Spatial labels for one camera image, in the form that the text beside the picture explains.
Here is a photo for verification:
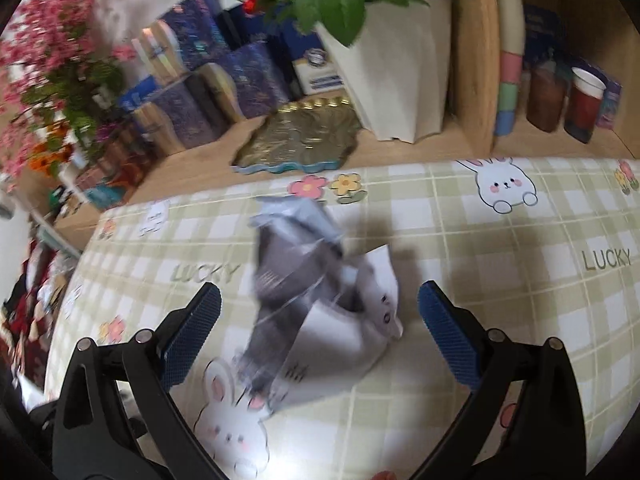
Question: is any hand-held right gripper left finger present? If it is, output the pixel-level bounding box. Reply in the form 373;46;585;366
52;282;223;480

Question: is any brown plastic cup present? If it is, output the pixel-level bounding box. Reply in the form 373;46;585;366
527;62;571;133

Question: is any blue white labelled box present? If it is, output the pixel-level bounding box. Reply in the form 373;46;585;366
280;27;347;96

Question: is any red cup white rim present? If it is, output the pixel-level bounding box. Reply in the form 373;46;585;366
564;67;607;143

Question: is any red rose plant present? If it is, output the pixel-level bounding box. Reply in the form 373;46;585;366
200;0;453;47

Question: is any scalloped gold tin lid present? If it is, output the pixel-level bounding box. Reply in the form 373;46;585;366
231;97;363;175

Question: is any blue flat carton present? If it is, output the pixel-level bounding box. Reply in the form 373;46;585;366
117;75;166;111

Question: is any small purple blue box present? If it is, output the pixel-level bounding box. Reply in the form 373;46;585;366
595;62;624;129

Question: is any checked bunny tablecloth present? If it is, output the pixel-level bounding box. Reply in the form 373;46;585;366
45;157;640;480

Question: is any stack of pastel paper cups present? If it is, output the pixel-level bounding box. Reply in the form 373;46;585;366
494;0;526;137

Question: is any dark blue box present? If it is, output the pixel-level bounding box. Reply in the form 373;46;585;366
522;5;571;68

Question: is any orange flower bunch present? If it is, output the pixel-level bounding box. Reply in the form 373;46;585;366
27;125;76;176

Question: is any pink blossom bouquet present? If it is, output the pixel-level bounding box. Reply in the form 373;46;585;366
0;0;138;181

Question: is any gold blue gift box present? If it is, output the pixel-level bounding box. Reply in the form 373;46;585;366
132;0;233;81
132;72;228;156
200;42;292;121

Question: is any red checked blanket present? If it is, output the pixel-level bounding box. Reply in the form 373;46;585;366
0;240;76;386

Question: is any wooden shelf unit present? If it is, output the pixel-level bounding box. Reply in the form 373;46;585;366
447;0;640;161

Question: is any scalloped painted tin box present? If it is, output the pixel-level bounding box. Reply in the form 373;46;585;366
75;130;166;209

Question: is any grey plastic bag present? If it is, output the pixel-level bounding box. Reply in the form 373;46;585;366
235;195;351;396

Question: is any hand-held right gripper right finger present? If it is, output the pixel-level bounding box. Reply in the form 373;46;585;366
412;281;586;480

